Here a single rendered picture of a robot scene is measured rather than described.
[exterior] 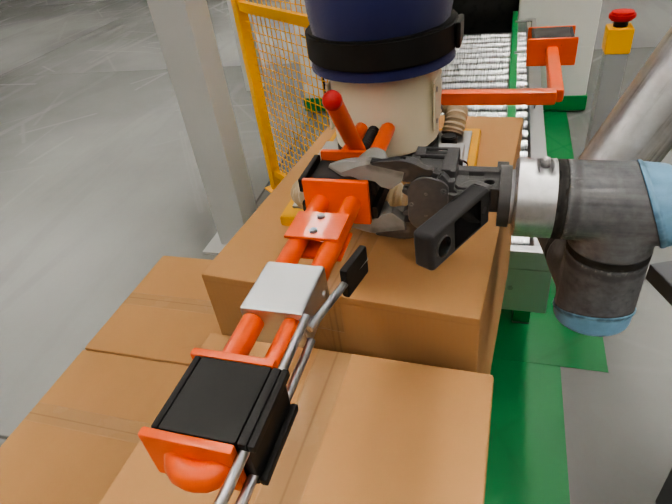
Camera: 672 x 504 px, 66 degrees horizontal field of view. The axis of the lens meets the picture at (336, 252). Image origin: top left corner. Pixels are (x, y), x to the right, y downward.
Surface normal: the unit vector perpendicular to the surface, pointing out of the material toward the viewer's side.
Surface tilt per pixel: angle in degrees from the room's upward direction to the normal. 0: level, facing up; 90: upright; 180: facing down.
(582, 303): 89
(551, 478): 0
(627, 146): 76
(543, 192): 52
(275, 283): 0
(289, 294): 0
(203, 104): 90
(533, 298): 90
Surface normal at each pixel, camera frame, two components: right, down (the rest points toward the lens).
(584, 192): -0.27, -0.07
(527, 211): -0.29, 0.41
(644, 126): -0.58, 0.33
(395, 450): -0.11, -0.80
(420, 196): -0.27, 0.60
